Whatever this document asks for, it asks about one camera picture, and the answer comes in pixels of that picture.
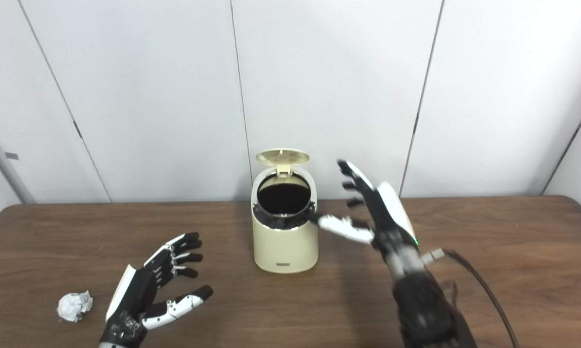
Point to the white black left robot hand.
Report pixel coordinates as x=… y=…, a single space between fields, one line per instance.
x=136 y=295

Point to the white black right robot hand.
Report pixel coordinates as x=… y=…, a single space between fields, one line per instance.
x=389 y=212

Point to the white paper ball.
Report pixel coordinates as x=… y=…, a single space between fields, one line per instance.
x=74 y=306

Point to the cream-colored desktop bin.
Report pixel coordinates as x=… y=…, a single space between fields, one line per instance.
x=284 y=246

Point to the round cream bin lid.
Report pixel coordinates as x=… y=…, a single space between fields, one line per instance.
x=282 y=157

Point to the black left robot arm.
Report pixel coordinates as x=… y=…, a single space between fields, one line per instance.
x=109 y=345

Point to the black bin liner bag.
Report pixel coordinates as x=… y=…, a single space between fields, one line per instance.
x=283 y=198

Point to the black wall seam clip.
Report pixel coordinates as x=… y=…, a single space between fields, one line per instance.
x=78 y=129
x=417 y=124

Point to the small grey wall tag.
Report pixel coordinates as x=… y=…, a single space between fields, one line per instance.
x=11 y=156

